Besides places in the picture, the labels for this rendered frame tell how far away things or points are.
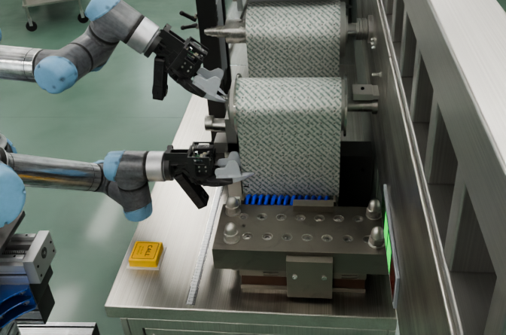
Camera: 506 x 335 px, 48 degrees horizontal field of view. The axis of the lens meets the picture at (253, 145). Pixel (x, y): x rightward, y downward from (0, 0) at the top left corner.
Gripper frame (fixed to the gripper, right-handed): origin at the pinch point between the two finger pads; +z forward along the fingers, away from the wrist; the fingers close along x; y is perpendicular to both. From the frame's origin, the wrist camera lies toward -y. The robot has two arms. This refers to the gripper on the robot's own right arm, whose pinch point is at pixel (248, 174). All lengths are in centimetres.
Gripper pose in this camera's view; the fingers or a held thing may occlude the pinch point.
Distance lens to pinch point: 139.1
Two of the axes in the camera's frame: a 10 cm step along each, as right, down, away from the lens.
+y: -0.6, -8.4, -5.4
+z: 9.9, 0.1, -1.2
